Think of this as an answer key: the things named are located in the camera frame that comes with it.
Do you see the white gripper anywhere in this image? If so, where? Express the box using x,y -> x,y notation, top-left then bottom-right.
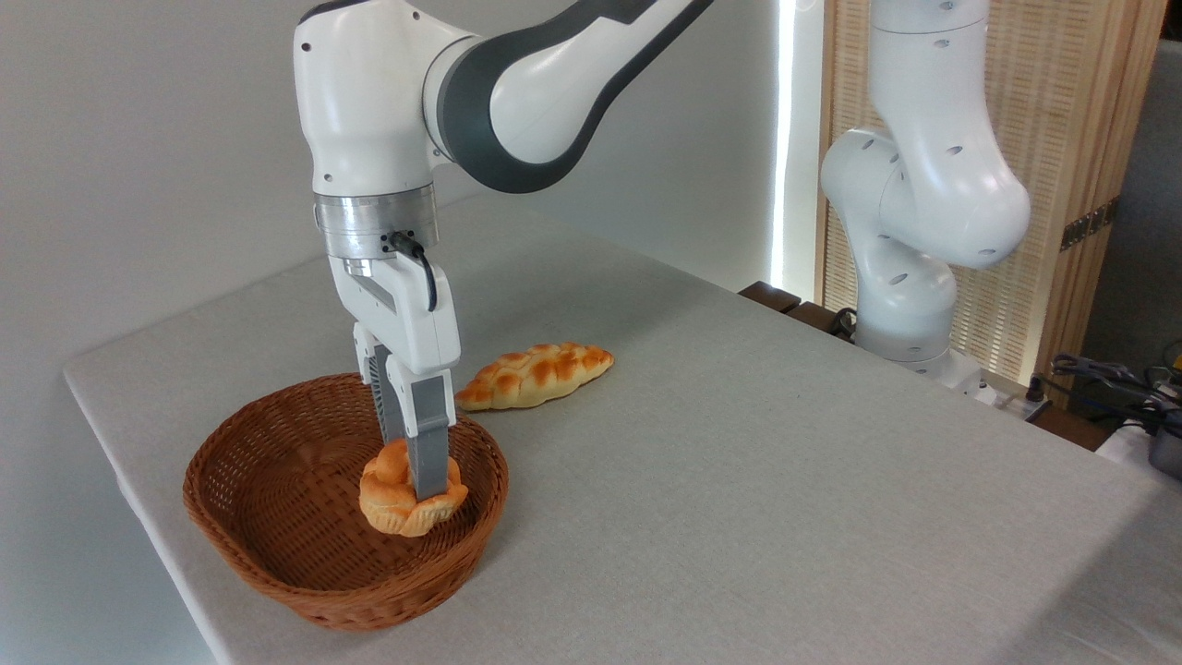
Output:
328,251 -> 462,502

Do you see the round muffin bread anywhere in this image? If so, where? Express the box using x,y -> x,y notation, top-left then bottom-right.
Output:
358,438 -> 469,538

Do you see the long braided bread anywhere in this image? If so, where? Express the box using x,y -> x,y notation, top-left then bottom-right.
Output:
454,343 -> 615,412

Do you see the brown wicker basket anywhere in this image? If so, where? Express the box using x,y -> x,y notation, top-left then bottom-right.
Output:
182,372 -> 510,633

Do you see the dark brown wooden ledge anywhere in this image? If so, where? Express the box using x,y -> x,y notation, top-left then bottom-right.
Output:
739,281 -> 858,345

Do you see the white power strip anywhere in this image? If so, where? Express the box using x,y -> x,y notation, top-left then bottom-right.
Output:
960,372 -> 1054,422

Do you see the metal screen hinge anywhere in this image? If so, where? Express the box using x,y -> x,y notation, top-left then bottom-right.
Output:
1059,197 -> 1120,252

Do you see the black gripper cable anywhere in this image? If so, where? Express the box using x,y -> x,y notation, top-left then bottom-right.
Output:
388,231 -> 439,313

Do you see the black cable bundle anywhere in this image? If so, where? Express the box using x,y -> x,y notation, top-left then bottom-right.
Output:
1050,354 -> 1182,435

